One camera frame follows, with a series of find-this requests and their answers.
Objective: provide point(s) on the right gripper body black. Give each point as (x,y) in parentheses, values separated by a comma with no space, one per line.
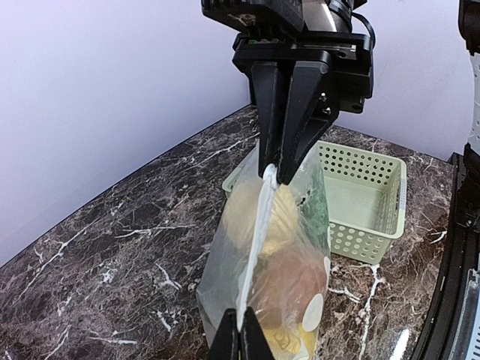
(287,32)

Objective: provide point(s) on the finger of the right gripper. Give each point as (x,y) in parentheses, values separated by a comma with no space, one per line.
(312,106)
(270,88)

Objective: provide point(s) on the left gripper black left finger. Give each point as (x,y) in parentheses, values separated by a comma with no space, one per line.
(225,345)

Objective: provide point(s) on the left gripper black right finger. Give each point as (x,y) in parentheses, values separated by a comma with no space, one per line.
(253,344)

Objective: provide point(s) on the yellow lemon toy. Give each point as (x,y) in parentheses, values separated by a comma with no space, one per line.
(294,343)

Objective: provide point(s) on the brown bun toy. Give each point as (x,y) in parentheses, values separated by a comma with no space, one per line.
(285,286)

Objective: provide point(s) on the green plastic basket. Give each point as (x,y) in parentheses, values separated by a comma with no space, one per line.
(366,195)

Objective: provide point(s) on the green cucumber toy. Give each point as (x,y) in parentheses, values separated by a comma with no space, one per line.
(315,215)

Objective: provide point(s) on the clear polka dot zip bag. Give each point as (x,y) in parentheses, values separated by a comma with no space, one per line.
(221,284)

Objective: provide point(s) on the cream cauliflower toy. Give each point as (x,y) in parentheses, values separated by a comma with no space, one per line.
(262,217)

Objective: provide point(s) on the black front rail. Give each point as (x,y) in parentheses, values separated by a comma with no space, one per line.
(461,253)

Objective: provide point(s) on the white slotted cable duct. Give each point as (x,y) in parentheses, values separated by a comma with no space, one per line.
(466,342)

